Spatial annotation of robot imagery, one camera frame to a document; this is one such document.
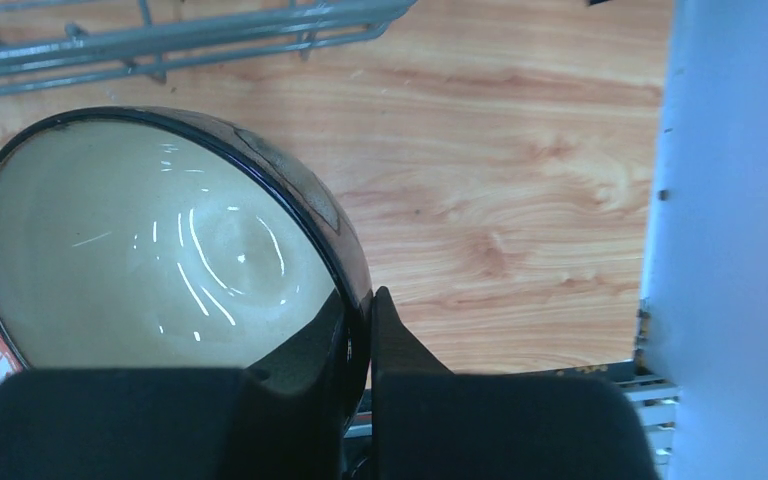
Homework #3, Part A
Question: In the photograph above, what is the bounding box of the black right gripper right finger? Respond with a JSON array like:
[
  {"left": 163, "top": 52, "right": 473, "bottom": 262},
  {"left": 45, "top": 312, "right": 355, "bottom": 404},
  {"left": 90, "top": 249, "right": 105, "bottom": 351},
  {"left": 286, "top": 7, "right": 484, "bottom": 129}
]
[{"left": 371, "top": 288, "right": 657, "bottom": 479}]

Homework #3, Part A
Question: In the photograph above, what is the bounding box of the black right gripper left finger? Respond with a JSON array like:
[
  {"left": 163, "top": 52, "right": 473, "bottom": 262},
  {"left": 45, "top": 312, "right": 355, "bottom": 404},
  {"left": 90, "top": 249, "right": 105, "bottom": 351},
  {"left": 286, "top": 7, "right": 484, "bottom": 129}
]
[{"left": 0, "top": 295, "right": 347, "bottom": 479}]

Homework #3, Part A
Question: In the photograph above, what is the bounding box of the black bowl beige inside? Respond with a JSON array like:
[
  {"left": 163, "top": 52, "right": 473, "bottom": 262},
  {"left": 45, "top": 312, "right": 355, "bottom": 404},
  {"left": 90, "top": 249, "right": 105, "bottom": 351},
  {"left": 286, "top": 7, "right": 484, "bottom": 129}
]
[{"left": 0, "top": 107, "right": 373, "bottom": 425}]

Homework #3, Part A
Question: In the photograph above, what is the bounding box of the grey wire dish rack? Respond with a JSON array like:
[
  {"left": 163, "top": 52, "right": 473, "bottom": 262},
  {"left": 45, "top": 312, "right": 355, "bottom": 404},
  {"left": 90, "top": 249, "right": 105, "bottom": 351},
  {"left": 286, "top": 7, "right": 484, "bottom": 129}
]
[{"left": 0, "top": 1, "right": 414, "bottom": 97}]

